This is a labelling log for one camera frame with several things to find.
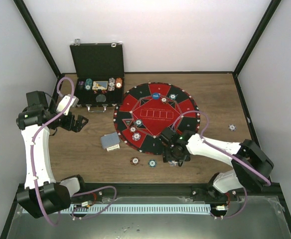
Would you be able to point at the teal chips in case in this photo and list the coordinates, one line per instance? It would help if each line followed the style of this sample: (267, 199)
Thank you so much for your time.
(88, 84)

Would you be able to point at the blue card deck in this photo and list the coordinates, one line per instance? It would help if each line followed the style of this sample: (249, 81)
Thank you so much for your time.
(109, 140)

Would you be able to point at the orange chips in case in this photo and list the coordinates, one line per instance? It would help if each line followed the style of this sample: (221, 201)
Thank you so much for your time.
(119, 83)

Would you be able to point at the teal poker chip stack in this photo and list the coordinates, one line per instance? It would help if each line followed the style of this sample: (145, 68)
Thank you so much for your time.
(152, 163)

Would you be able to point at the lone blue white chip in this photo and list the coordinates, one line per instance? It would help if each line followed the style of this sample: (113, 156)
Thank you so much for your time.
(232, 127)

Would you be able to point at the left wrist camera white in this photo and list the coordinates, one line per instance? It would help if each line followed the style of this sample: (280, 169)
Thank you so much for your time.
(66, 103)

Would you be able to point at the black round button in case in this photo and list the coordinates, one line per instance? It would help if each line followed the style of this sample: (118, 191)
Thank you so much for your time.
(101, 98)

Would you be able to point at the card deck in case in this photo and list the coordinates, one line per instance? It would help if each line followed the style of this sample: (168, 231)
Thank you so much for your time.
(100, 85)

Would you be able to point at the light blue slotted cable duct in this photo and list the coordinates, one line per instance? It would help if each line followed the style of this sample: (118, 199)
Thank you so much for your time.
(196, 209)

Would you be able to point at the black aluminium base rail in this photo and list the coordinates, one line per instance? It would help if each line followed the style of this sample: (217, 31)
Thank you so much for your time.
(197, 192)

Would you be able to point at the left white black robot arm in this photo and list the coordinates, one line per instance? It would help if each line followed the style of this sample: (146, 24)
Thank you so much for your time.
(42, 194)

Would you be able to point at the blue poker chip stack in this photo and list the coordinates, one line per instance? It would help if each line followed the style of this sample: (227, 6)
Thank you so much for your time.
(172, 163)

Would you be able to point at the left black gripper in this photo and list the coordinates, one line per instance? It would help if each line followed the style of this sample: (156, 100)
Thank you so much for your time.
(77, 127)

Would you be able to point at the blue blind button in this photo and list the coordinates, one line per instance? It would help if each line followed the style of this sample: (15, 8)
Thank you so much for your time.
(155, 96)

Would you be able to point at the round red black poker mat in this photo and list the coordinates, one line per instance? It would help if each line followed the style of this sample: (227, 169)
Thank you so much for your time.
(181, 114)

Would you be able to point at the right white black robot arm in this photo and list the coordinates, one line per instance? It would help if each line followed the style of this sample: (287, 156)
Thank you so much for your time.
(251, 167)

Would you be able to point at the black poker chip case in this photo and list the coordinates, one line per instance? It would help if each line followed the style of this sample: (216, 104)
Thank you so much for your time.
(99, 62)

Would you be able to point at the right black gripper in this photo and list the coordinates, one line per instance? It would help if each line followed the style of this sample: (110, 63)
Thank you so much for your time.
(167, 156)

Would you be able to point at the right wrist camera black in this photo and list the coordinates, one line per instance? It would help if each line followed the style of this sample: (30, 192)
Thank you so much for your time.
(168, 137)

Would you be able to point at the red poker chip stack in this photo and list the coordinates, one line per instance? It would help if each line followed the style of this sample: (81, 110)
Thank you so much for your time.
(134, 161)

